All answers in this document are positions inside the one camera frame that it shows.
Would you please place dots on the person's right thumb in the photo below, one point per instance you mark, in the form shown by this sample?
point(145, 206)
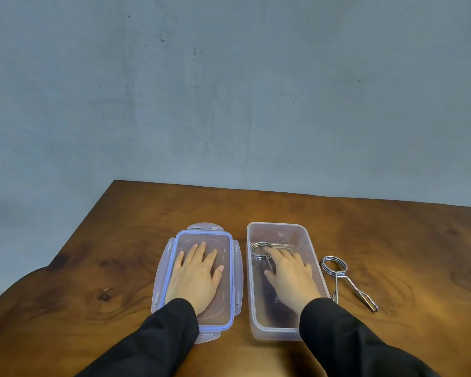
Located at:
point(271, 278)

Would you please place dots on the person's left hand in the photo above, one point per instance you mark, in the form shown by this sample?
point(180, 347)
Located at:
point(192, 280)

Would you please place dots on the person's right little finger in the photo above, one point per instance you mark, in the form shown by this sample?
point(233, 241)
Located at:
point(309, 271)

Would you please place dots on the person's left middle finger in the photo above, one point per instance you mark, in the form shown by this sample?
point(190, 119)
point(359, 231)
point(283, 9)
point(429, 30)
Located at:
point(200, 255)

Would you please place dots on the person's right hand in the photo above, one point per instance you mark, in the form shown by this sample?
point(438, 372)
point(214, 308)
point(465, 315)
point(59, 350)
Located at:
point(294, 284)

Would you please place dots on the person's right middle finger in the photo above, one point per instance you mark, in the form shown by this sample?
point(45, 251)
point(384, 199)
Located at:
point(288, 257)

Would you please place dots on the person's left thumb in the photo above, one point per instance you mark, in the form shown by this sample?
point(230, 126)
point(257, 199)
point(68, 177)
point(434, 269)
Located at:
point(218, 275)

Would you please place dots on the clear plastic food container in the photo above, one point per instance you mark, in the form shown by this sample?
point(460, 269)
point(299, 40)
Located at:
point(267, 314)

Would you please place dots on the person's left little finger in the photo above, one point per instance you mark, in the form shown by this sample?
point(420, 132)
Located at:
point(179, 260)

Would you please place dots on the person's right forearm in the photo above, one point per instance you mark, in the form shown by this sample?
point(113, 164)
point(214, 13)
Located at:
point(349, 345)

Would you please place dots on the person's left forearm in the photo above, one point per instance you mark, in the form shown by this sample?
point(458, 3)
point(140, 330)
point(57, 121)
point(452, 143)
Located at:
point(157, 341)

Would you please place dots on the clear plastic lid blue seal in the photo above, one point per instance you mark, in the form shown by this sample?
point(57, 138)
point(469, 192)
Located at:
point(223, 302)

